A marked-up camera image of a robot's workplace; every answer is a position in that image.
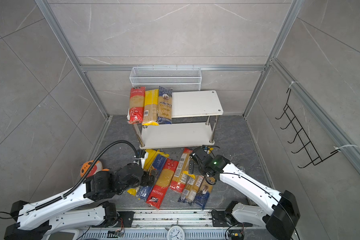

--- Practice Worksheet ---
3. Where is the blue white label spaghetti bag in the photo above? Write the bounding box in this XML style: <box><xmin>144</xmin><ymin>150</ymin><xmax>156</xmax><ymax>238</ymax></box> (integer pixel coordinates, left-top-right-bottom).
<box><xmin>178</xmin><ymin>176</ymin><xmax>204</xmax><ymax>205</ymax></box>

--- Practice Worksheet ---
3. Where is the black wall hook rack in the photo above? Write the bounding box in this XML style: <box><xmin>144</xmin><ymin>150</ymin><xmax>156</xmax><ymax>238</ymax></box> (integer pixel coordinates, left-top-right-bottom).
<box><xmin>275</xmin><ymin>89</ymin><xmax>341</xmax><ymax>169</ymax></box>

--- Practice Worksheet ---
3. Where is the blue Barilla spaghetti box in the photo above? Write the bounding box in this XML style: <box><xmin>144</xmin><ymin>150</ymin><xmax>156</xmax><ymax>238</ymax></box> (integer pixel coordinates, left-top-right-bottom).
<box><xmin>137</xmin><ymin>154</ymin><xmax>167</xmax><ymax>201</ymax></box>

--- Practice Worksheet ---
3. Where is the white two-tier shelf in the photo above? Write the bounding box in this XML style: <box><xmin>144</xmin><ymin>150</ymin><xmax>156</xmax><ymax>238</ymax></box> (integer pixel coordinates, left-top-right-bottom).
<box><xmin>132</xmin><ymin>90</ymin><xmax>224</xmax><ymax>149</ymax></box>

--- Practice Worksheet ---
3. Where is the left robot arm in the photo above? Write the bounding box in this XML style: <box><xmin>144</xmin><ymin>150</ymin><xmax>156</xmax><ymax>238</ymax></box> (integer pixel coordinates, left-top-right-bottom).
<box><xmin>4</xmin><ymin>164</ymin><xmax>156</xmax><ymax>240</ymax></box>

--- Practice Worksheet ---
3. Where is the red white label spaghetti bag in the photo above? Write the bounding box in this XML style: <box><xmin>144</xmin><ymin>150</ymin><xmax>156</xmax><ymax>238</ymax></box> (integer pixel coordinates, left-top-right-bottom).
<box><xmin>170</xmin><ymin>148</ymin><xmax>192</xmax><ymax>193</ymax></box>

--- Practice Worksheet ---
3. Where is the white tablet device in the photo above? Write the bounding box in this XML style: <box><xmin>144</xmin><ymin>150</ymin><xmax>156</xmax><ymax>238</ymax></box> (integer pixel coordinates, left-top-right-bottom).
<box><xmin>46</xmin><ymin>229</ymin><xmax>83</xmax><ymax>240</ymax></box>

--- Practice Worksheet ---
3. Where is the white wire mesh basket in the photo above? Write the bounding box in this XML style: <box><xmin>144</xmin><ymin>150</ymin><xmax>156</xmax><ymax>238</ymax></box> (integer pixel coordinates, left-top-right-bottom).
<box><xmin>130</xmin><ymin>67</ymin><xmax>202</xmax><ymax>92</ymax></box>

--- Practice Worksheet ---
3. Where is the orange shark plush toy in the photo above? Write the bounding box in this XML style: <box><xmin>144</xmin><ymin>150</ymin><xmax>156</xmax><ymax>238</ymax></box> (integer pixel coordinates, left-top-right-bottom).
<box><xmin>79</xmin><ymin>159</ymin><xmax>110</xmax><ymax>179</ymax></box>

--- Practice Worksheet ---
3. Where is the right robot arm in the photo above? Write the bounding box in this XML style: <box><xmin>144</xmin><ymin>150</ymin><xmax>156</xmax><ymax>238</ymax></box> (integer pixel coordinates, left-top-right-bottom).
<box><xmin>189</xmin><ymin>146</ymin><xmax>301</xmax><ymax>240</ymax></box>

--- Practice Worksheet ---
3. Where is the blue Ankara spaghetti bag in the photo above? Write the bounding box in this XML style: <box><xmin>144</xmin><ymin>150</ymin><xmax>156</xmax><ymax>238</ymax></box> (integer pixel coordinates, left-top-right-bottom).
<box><xmin>158</xmin><ymin>86</ymin><xmax>173</xmax><ymax>125</ymax></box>

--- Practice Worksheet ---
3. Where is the white analog clock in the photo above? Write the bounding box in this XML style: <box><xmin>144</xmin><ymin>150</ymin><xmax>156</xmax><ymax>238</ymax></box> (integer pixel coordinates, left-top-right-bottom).
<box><xmin>167</xmin><ymin>226</ymin><xmax>186</xmax><ymax>240</ymax></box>

